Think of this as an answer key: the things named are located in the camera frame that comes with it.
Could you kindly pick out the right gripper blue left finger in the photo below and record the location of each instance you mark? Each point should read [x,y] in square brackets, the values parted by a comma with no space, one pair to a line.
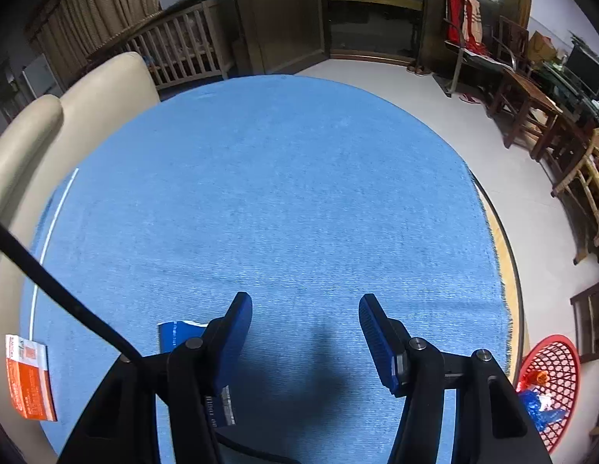
[224,339]

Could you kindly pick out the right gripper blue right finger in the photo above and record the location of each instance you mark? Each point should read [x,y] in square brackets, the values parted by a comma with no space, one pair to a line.
[385,344]

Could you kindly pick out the blue snack bag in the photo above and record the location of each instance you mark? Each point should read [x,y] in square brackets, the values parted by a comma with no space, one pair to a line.
[174,334]

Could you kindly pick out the red plastic mesh basket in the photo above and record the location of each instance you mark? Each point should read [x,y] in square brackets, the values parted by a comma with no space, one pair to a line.
[551,371]

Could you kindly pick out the blue round table cloth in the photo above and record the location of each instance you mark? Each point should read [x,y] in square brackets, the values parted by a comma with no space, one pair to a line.
[306,194]

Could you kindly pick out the orange white carton box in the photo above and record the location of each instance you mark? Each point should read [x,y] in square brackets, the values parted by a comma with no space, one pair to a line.
[28,378]

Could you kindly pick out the wooden chair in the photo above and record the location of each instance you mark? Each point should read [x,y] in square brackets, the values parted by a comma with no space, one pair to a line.
[581,183]

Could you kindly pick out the cream leather sofa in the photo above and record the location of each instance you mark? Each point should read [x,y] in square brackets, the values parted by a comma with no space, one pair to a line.
[45,142]

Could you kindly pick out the wooden side table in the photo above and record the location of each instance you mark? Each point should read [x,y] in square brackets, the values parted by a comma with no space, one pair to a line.
[532,112]

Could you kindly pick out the white wooden crib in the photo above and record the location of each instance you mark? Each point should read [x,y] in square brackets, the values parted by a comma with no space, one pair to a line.
[188,42]

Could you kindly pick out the red clothes on rack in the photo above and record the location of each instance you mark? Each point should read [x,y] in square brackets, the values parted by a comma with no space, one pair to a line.
[464,25]

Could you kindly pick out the dark wooden door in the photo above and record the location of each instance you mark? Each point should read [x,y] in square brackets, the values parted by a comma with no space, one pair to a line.
[283,36]

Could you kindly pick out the beige curtain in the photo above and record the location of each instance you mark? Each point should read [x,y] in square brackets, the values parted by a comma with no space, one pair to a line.
[70,32]

